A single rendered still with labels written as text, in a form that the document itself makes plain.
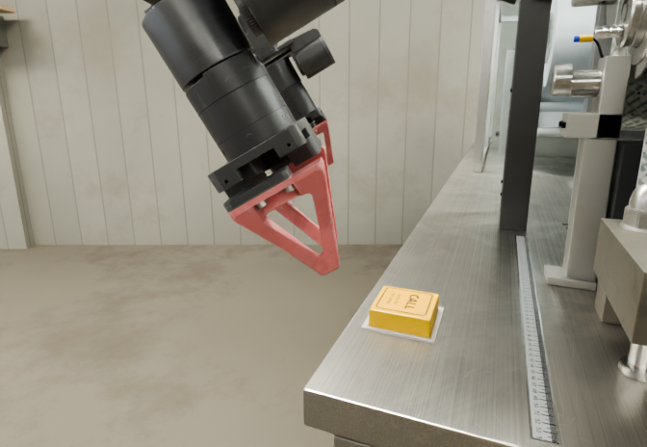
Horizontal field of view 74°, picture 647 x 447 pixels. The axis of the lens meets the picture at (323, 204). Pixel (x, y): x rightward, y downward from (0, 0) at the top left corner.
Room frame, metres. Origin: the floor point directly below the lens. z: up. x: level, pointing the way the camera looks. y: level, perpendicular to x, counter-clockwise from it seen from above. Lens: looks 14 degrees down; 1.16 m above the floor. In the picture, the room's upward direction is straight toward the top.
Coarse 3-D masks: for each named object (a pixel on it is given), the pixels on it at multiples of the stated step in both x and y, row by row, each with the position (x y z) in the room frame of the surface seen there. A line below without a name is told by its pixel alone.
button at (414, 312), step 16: (384, 288) 0.49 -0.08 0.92; (400, 288) 0.49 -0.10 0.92; (384, 304) 0.45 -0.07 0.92; (400, 304) 0.45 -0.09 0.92; (416, 304) 0.45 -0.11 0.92; (432, 304) 0.45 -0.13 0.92; (384, 320) 0.43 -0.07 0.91; (400, 320) 0.43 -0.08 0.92; (416, 320) 0.42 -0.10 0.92; (432, 320) 0.43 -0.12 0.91
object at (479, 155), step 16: (496, 16) 2.02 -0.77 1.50; (496, 32) 2.02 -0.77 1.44; (496, 48) 2.02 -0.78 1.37; (480, 64) 1.49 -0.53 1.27; (480, 80) 1.49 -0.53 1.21; (480, 96) 1.49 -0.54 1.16; (480, 112) 1.49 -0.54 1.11; (480, 128) 1.49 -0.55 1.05; (480, 144) 1.49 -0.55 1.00; (480, 160) 1.48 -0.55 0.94
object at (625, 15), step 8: (624, 0) 0.54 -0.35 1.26; (632, 0) 0.50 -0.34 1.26; (640, 0) 0.49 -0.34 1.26; (624, 8) 0.53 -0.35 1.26; (632, 8) 0.50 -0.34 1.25; (640, 8) 0.49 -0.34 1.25; (624, 16) 0.52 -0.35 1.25; (632, 16) 0.50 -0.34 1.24; (640, 16) 0.49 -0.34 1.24; (616, 24) 0.56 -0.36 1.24; (624, 24) 0.52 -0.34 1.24; (632, 24) 0.50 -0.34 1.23; (640, 24) 0.50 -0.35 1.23; (624, 32) 0.51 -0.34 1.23; (632, 32) 0.50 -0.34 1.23; (640, 32) 0.50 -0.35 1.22; (616, 40) 0.54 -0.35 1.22; (624, 40) 0.51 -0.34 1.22; (632, 40) 0.51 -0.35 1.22; (640, 40) 0.51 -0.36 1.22
